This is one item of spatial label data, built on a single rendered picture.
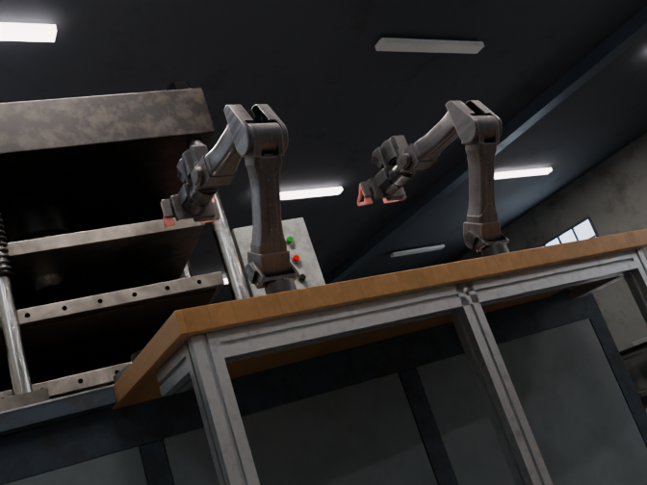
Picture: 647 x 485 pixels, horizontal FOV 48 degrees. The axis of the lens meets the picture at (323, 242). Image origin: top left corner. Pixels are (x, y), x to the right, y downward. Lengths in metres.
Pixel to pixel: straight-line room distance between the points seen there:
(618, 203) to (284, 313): 11.76
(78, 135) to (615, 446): 1.97
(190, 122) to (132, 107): 0.21
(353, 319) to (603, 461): 0.99
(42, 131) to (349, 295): 1.66
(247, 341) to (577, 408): 1.11
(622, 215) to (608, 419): 10.77
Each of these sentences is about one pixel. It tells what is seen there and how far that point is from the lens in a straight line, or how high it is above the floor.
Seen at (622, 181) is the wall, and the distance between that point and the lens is 12.77.
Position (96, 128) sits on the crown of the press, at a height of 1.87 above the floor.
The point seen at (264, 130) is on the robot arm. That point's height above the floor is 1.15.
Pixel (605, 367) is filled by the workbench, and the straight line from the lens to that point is 2.17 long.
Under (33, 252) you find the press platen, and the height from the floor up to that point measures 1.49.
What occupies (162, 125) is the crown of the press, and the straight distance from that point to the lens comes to 2.77.
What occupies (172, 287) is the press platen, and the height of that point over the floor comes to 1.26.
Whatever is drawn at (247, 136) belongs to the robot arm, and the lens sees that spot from 1.43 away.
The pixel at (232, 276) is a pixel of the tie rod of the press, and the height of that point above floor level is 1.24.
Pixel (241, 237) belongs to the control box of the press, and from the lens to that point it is 2.80.
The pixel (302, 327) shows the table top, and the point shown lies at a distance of 1.26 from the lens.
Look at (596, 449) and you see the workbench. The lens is 2.08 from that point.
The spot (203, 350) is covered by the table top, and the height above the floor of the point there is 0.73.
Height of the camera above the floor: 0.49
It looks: 17 degrees up
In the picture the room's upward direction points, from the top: 19 degrees counter-clockwise
